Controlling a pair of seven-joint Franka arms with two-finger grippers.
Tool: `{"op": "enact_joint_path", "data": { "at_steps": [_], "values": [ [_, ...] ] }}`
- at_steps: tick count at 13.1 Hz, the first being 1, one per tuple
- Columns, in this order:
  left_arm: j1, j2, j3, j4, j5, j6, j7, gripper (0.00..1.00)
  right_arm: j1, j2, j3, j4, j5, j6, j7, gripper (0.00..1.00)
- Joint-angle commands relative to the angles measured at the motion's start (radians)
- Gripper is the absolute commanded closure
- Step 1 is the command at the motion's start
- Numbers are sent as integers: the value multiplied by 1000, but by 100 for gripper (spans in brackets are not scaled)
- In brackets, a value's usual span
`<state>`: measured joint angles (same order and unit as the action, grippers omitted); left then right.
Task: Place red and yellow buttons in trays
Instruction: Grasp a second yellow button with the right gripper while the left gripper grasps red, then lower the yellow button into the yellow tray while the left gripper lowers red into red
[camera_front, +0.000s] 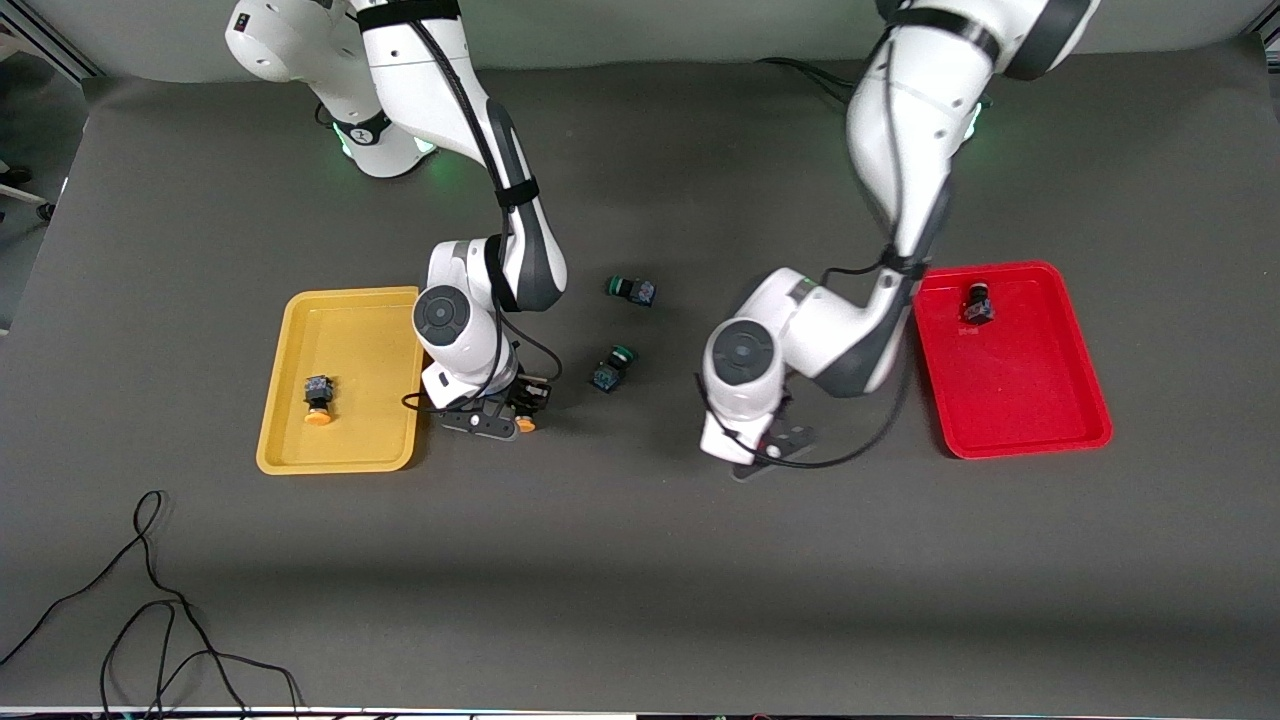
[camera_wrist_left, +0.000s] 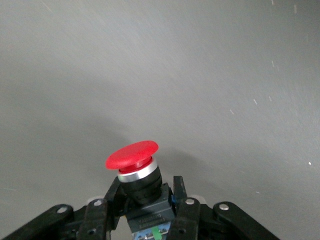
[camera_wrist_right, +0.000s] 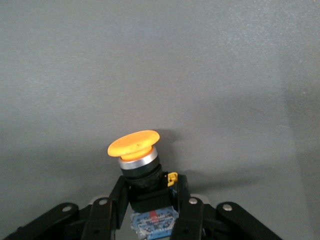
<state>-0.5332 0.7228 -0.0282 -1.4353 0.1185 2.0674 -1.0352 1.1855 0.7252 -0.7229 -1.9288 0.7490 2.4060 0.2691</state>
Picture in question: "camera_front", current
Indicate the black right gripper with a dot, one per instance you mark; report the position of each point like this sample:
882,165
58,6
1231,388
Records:
524,394

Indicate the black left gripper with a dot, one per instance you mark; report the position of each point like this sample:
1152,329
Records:
784,402

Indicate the yellow push button switch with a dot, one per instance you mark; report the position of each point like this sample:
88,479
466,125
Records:
318,398
526,425

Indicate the red push button switch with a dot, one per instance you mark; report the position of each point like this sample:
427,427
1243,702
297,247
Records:
978,303

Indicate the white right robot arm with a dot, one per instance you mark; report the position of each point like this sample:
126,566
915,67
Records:
440,90

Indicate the dark grey table mat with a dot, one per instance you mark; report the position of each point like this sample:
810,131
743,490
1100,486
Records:
640,560

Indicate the yellow plastic tray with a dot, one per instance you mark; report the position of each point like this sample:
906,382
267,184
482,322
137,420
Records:
340,330

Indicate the red plastic tray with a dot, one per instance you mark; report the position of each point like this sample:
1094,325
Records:
1020,400

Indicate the black chair base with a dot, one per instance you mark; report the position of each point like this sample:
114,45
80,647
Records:
12,177

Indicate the green push button switch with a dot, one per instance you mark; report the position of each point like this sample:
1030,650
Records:
632,289
612,368

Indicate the aluminium frame rail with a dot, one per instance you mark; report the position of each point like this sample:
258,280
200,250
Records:
60,55

